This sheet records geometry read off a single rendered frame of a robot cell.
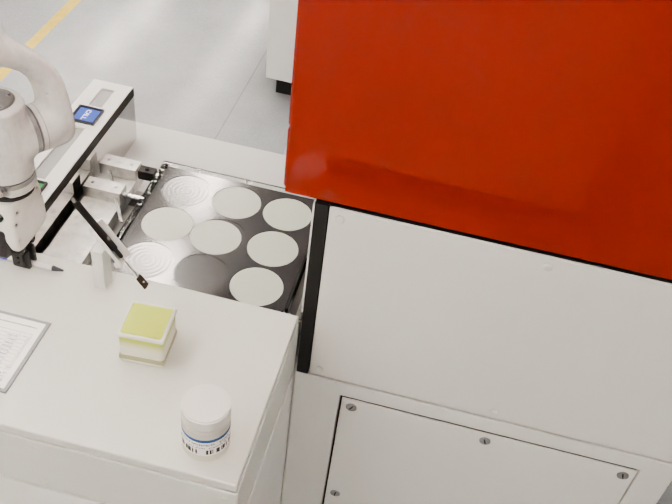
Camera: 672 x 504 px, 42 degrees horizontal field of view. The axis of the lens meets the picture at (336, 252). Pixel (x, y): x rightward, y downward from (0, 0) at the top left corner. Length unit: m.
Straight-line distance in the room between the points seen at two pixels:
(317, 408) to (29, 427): 0.56
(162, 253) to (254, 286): 0.19
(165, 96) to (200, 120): 0.22
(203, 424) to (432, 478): 0.66
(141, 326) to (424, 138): 0.52
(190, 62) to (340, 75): 2.79
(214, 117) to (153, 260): 1.98
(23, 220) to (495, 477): 0.97
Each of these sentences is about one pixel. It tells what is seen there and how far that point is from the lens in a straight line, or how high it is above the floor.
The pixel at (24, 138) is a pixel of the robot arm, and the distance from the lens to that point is 1.40.
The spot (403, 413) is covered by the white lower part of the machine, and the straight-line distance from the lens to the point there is 1.63.
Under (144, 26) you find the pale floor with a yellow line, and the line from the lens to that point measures 4.22.
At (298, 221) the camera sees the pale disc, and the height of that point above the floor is 0.90.
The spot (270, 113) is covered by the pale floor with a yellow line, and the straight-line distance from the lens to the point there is 3.65.
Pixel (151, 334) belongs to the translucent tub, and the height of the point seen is 1.03.
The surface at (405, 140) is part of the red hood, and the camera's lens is 1.22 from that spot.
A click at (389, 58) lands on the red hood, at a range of 1.15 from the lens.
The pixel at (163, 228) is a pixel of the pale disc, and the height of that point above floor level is 0.90.
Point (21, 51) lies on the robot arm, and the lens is 1.37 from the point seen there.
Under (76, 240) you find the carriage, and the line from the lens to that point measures 1.76.
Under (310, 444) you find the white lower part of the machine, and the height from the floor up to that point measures 0.61.
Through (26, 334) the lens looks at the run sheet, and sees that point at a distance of 1.48.
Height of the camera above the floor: 2.06
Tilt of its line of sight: 43 degrees down
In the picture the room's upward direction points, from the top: 8 degrees clockwise
